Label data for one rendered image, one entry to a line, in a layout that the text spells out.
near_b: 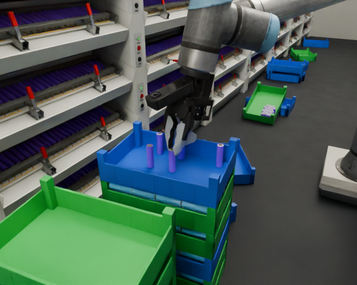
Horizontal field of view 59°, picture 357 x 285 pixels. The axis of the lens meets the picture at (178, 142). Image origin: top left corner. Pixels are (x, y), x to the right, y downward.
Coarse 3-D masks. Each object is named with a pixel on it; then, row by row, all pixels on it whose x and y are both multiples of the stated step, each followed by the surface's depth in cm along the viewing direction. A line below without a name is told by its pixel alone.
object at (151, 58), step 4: (172, 48) 154; (176, 48) 156; (160, 52) 146; (164, 52) 148; (168, 52) 150; (172, 52) 153; (176, 52) 155; (152, 56) 140; (156, 56) 142; (148, 60) 137; (152, 60) 140
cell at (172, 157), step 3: (168, 150) 79; (171, 150) 79; (168, 153) 80; (171, 153) 79; (168, 156) 80; (171, 156) 80; (174, 156) 80; (171, 159) 80; (174, 159) 80; (171, 162) 80; (174, 162) 81; (171, 165) 81; (174, 165) 81; (171, 168) 81; (174, 168) 81; (171, 171) 82; (174, 171) 82
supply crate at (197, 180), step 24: (120, 144) 85; (144, 144) 94; (192, 144) 88; (216, 144) 85; (120, 168) 75; (144, 168) 84; (168, 168) 84; (192, 168) 84; (216, 168) 84; (168, 192) 73; (192, 192) 70; (216, 192) 68
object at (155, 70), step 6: (168, 30) 167; (174, 30) 173; (150, 36) 155; (174, 54) 155; (150, 66) 138; (156, 66) 140; (162, 66) 141; (168, 66) 145; (174, 66) 150; (180, 66) 157; (150, 72) 134; (156, 72) 138; (162, 72) 143; (168, 72) 148; (150, 78) 136; (156, 78) 141
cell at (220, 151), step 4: (220, 144) 82; (220, 148) 81; (216, 152) 83; (220, 152) 82; (216, 156) 83; (220, 156) 82; (216, 160) 83; (220, 160) 83; (216, 164) 84; (220, 164) 83
